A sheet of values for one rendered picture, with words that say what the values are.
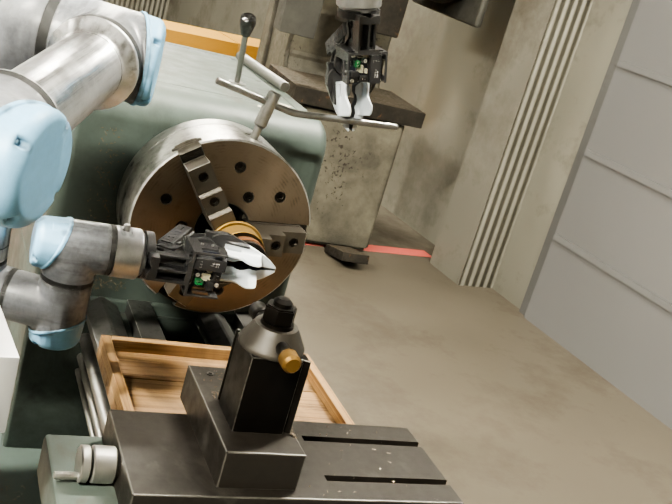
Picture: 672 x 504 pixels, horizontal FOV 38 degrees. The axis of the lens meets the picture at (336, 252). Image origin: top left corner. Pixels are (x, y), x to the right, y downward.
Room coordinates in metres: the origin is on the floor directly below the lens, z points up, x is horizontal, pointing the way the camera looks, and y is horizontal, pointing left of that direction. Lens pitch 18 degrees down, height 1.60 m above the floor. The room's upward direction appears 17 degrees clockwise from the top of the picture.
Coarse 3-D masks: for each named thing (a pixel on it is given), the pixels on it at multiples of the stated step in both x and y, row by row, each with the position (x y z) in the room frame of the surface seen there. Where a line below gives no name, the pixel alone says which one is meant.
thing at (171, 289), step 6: (162, 288) 1.54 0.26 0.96; (168, 288) 1.52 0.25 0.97; (174, 288) 1.50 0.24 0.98; (180, 288) 1.51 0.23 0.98; (192, 288) 1.52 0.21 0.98; (198, 288) 1.52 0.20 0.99; (204, 288) 1.50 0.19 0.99; (162, 294) 1.54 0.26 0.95; (168, 294) 1.50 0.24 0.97; (174, 294) 1.50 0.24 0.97; (180, 294) 1.51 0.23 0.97; (174, 300) 1.55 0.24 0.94; (180, 300) 1.51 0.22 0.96; (186, 300) 1.51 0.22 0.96
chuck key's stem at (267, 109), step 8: (272, 96) 1.62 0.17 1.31; (280, 96) 1.63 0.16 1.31; (264, 104) 1.62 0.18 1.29; (272, 104) 1.62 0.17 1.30; (264, 112) 1.62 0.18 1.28; (272, 112) 1.62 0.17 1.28; (256, 120) 1.62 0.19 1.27; (264, 120) 1.62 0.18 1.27; (256, 128) 1.62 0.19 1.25; (256, 136) 1.62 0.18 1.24
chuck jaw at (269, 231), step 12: (240, 216) 1.60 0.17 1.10; (264, 228) 1.57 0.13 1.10; (276, 228) 1.58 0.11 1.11; (288, 228) 1.59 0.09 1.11; (300, 228) 1.61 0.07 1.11; (264, 240) 1.52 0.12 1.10; (276, 240) 1.55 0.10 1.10; (288, 240) 1.58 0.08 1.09; (300, 240) 1.59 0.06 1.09; (276, 252) 1.55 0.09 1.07; (288, 252) 1.58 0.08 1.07; (300, 252) 1.59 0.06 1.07
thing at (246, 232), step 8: (224, 224) 1.48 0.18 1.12; (232, 224) 1.48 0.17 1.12; (240, 224) 1.49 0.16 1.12; (248, 224) 1.50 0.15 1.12; (232, 232) 1.46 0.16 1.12; (240, 232) 1.46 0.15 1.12; (248, 232) 1.47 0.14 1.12; (256, 232) 1.50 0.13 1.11; (248, 240) 1.44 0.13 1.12; (256, 240) 1.46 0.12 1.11; (256, 248) 1.44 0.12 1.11; (264, 248) 1.48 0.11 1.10; (240, 264) 1.50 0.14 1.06
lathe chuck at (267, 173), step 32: (192, 128) 1.61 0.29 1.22; (224, 128) 1.62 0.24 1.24; (160, 160) 1.53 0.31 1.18; (224, 160) 1.56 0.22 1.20; (256, 160) 1.58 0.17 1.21; (128, 192) 1.55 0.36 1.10; (160, 192) 1.52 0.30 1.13; (192, 192) 1.54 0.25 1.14; (224, 192) 1.56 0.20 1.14; (256, 192) 1.59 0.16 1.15; (288, 192) 1.61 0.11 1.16; (160, 224) 1.52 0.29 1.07; (192, 224) 1.55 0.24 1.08; (288, 256) 1.63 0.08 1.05; (160, 288) 1.53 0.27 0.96; (224, 288) 1.58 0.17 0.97; (256, 288) 1.61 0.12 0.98
